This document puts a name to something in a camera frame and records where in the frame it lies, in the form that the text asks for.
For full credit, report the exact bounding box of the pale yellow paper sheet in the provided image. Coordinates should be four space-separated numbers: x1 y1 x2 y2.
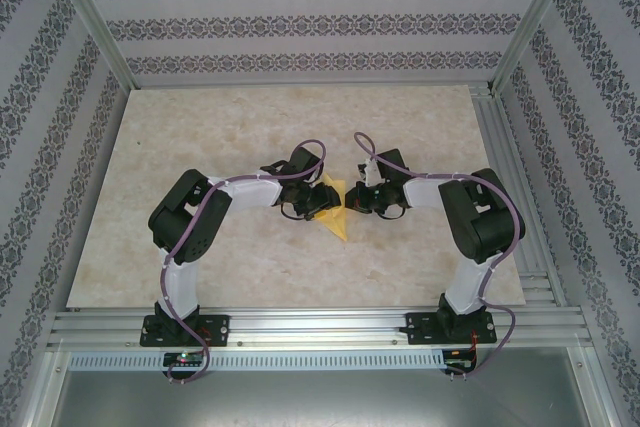
312 172 351 242

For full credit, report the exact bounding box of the right controller board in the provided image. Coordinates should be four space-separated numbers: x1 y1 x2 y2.
442 346 479 373

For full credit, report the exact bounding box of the controller board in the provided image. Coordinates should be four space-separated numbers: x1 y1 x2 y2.
442 346 479 373
163 351 206 373

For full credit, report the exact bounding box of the left controller board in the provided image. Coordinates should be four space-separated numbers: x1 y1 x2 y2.
163 351 206 373

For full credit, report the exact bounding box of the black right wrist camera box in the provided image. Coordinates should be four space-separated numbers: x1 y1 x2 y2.
357 148 409 186

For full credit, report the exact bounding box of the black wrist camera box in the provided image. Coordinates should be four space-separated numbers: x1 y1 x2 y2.
357 148 409 186
287 140 329 179

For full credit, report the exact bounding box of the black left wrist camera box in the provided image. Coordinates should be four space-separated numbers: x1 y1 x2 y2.
287 140 329 179

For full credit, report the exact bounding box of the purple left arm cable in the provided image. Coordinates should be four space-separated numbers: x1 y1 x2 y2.
158 139 329 388

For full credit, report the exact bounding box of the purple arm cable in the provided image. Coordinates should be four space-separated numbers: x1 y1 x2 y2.
158 139 329 388
353 131 519 381

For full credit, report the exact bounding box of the aluminium mounting rail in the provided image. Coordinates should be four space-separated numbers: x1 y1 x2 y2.
47 309 594 349

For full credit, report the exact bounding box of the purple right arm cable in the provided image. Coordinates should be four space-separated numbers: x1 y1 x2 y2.
353 131 519 381

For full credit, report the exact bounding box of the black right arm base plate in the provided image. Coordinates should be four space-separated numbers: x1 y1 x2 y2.
405 311 497 347

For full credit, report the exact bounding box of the aluminium side rail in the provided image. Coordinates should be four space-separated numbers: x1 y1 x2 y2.
469 82 569 309

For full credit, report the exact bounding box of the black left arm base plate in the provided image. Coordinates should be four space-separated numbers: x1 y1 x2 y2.
141 313 231 348

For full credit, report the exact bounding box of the slotted grey cable duct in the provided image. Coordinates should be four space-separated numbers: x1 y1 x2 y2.
67 349 446 372

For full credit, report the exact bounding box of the aluminium frame post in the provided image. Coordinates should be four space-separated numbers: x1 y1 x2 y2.
489 0 584 94
47 0 137 92

